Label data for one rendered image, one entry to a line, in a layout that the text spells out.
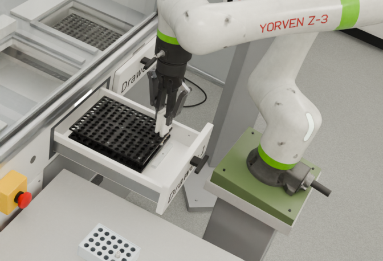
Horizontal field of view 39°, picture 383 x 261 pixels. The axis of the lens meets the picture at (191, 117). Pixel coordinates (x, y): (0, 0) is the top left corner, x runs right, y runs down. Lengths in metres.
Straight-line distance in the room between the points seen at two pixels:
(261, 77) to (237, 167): 0.27
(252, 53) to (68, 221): 1.17
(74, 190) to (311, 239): 1.42
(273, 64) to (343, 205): 1.44
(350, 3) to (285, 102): 0.37
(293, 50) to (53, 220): 0.78
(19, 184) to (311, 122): 0.76
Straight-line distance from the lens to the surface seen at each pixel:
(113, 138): 1.44
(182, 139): 1.56
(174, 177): 1.34
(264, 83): 1.56
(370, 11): 1.29
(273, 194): 1.58
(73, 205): 1.46
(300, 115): 1.47
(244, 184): 1.56
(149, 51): 1.77
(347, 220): 2.81
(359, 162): 3.17
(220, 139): 2.56
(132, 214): 1.46
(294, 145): 1.50
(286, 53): 1.52
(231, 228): 1.73
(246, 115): 2.49
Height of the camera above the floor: 1.88
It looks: 39 degrees down
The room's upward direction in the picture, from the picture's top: 16 degrees clockwise
